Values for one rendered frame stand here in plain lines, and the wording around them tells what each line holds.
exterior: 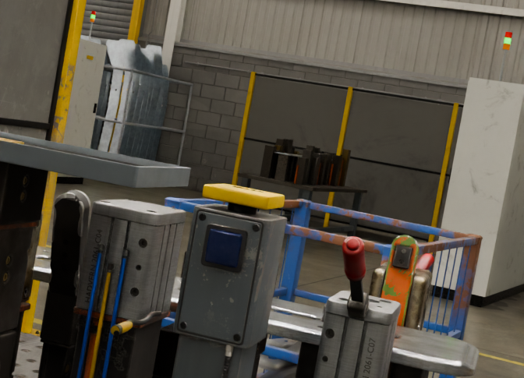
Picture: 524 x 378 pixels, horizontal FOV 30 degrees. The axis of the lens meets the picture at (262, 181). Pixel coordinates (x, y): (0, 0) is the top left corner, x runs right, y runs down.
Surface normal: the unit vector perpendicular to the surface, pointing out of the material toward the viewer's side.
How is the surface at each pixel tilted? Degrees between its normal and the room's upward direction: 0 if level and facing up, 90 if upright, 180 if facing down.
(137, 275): 90
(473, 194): 90
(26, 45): 91
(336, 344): 90
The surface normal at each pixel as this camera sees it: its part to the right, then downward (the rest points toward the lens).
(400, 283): -0.22, -0.20
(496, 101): -0.44, -0.03
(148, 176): 0.95, 0.18
